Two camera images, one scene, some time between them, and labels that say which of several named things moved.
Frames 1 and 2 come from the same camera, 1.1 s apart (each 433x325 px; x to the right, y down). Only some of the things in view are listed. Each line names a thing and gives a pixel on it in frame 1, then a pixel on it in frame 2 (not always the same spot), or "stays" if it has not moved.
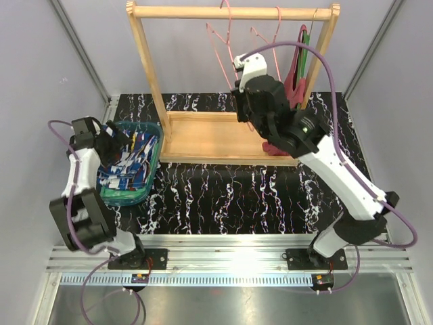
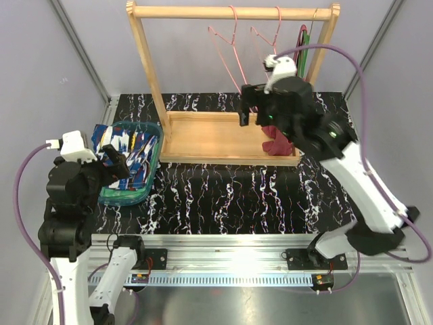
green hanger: x=303 y=61 stays
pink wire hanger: x=272 y=42 stays
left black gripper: x=116 y=143 to x=120 y=169
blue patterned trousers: x=131 y=170 stays
